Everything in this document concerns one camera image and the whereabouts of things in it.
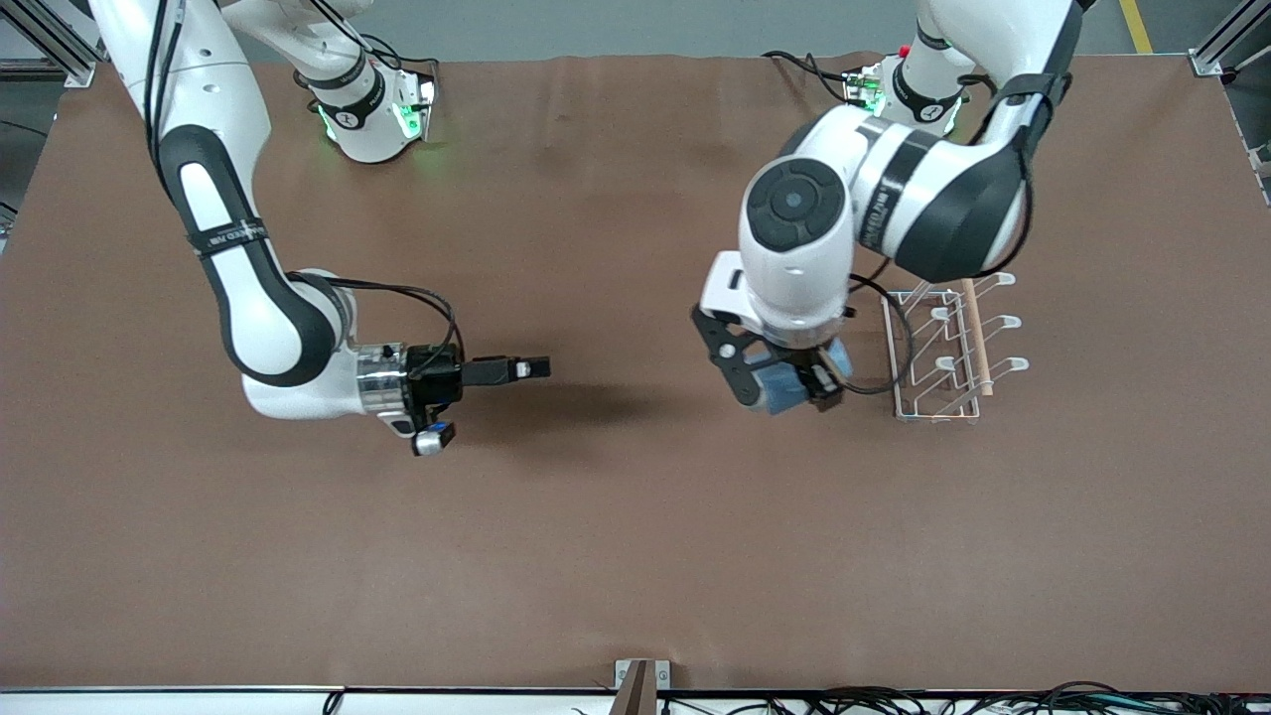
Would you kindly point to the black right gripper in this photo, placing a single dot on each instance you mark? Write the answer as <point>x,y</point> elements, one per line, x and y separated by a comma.
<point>434,374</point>

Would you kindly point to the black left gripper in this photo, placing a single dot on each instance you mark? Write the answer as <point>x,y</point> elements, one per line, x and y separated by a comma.
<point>820,383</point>

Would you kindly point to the blue plastic cup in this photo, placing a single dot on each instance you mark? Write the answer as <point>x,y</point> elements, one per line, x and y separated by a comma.
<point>784,395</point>

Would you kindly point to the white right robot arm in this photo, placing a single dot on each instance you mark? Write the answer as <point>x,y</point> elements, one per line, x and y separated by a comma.
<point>268,338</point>

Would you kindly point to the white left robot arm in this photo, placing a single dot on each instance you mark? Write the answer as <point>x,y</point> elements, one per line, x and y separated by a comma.
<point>794,248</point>

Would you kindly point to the brown table mat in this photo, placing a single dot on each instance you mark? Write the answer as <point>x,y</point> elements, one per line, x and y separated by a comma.
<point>596,546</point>

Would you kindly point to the metal edge bracket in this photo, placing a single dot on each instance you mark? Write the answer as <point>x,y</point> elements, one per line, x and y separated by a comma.
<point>662,673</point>

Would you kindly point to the brown wooden post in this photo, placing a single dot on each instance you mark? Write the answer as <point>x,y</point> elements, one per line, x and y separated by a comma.
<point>635,695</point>

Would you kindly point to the aluminium frame profile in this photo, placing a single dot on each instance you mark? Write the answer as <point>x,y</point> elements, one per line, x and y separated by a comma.
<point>1206,62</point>
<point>77,71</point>

